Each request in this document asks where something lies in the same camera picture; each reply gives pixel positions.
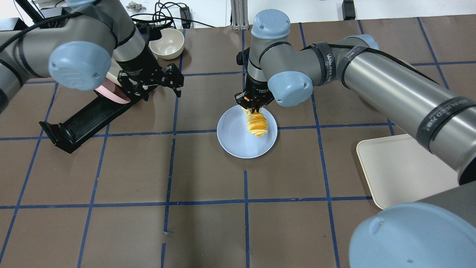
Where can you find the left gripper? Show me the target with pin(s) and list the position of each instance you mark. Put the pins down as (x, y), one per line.
(137, 66)

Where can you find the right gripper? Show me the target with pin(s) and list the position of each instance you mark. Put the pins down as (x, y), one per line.
(256, 88)

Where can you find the spiral bread roll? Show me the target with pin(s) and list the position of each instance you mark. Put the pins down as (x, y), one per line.
(256, 122)

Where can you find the blue plate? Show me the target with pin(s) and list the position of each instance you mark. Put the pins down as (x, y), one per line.
(233, 135)

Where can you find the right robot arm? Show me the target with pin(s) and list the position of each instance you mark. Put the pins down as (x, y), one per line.
(436, 232)

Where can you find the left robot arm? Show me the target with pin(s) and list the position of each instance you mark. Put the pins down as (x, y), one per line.
(76, 50)

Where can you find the pink plate in rack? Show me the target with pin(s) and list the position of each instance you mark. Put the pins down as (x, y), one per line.
(110, 89)

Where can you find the cream bowl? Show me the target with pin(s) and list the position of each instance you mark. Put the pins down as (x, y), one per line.
(170, 45)

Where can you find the black dish rack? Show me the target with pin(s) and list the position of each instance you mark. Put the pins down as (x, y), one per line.
(71, 134)

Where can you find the black power adapter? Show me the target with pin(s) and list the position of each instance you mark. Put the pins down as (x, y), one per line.
(348, 10)

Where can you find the cream rectangular tray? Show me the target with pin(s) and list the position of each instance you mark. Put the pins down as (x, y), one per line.
(398, 170)

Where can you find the small metal bracket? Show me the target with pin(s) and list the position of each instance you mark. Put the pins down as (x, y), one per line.
(135, 7)

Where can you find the aluminium frame post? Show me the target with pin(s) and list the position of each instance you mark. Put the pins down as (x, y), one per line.
(239, 15)

